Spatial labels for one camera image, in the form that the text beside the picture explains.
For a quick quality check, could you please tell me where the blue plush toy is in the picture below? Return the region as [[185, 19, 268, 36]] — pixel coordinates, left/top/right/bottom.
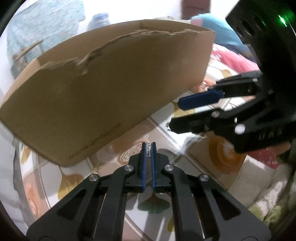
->
[[191, 12, 258, 62]]

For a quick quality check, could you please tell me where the patterned ginkgo table cloth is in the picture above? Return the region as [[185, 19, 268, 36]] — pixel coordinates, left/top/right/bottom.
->
[[19, 100, 257, 240]]

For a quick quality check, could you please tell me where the dark red wooden door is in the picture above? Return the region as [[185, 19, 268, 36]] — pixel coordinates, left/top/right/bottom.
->
[[181, 0, 211, 20]]

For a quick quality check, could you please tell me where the brown cardboard box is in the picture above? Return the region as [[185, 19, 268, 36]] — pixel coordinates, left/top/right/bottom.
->
[[1, 20, 215, 167]]

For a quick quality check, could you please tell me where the blue water jug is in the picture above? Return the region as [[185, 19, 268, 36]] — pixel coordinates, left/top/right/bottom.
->
[[87, 13, 110, 31]]

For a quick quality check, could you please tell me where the wooden chair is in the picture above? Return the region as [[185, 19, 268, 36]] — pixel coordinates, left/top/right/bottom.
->
[[11, 39, 44, 78]]

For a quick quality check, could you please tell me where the floral turquoise curtain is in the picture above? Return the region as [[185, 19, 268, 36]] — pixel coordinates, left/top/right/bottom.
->
[[6, 1, 85, 61]]

